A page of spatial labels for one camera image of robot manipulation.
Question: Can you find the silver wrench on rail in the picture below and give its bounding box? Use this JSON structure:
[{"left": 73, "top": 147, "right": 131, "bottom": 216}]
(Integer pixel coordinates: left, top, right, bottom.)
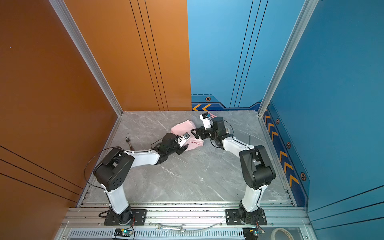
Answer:
[{"left": 149, "top": 223, "right": 186, "bottom": 233}]

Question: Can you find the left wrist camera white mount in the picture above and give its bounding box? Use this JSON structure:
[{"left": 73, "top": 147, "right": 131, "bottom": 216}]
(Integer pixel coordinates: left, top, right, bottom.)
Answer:
[{"left": 177, "top": 133, "right": 191, "bottom": 147}]

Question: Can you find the white tape roll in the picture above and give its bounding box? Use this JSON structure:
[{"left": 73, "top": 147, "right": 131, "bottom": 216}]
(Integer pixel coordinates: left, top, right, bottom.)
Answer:
[{"left": 271, "top": 227, "right": 295, "bottom": 240}]

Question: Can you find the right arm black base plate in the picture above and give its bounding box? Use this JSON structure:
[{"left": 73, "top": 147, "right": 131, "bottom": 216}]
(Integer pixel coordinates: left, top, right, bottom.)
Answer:
[{"left": 225, "top": 208, "right": 268, "bottom": 226}]

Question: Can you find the right green circuit board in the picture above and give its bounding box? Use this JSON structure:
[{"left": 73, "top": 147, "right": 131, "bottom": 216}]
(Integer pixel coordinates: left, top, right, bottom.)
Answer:
[{"left": 243, "top": 228, "right": 259, "bottom": 240}]

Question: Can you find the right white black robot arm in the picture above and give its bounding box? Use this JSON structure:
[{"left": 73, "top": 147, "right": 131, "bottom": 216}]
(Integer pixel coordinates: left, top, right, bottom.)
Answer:
[{"left": 191, "top": 113, "right": 276, "bottom": 226}]

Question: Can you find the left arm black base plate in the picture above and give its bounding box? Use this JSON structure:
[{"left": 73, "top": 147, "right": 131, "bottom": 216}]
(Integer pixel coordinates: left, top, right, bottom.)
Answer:
[{"left": 104, "top": 209, "right": 147, "bottom": 227}]

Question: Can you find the green circuit board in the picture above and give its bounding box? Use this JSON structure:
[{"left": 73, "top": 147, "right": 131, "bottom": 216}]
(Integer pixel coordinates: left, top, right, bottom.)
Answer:
[
  {"left": 243, "top": 228, "right": 259, "bottom": 240},
  {"left": 113, "top": 228, "right": 136, "bottom": 240}
]

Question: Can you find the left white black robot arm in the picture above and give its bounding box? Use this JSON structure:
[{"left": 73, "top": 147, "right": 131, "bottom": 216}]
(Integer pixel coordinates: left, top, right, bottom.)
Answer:
[{"left": 93, "top": 133, "right": 191, "bottom": 226}]

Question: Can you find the pink wrapping paper sheet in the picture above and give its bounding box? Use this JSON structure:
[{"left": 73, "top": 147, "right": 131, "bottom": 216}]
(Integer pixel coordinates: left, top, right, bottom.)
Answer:
[{"left": 170, "top": 119, "right": 205, "bottom": 152}]

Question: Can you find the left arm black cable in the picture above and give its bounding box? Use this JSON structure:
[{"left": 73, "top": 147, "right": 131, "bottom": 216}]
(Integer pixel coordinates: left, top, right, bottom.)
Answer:
[{"left": 83, "top": 146, "right": 121, "bottom": 191}]

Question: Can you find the left green circuit board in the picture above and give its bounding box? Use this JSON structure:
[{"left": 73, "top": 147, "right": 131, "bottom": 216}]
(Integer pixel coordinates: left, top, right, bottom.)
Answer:
[{"left": 113, "top": 228, "right": 136, "bottom": 240}]

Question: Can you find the red handled ratchet tool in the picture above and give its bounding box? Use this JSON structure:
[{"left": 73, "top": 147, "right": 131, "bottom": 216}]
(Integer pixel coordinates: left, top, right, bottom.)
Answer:
[{"left": 126, "top": 137, "right": 134, "bottom": 151}]

